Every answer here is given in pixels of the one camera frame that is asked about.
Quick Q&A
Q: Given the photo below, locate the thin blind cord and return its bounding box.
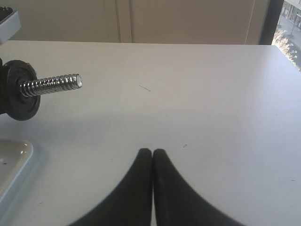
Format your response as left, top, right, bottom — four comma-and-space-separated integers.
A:
244, 0, 256, 45

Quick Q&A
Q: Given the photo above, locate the white rectangular tray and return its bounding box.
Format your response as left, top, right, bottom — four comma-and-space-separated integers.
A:
0, 139, 34, 201

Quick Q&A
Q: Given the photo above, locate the chrome threaded dumbbell bar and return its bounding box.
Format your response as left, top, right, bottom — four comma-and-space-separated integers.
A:
19, 74, 82, 97

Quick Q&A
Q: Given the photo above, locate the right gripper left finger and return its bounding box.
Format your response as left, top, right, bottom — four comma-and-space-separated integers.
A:
71, 148, 152, 226

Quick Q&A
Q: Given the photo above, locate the black window frame post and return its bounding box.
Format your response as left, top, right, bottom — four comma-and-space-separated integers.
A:
259, 0, 284, 45

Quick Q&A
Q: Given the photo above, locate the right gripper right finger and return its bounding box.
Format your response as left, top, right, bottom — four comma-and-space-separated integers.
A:
152, 149, 242, 226

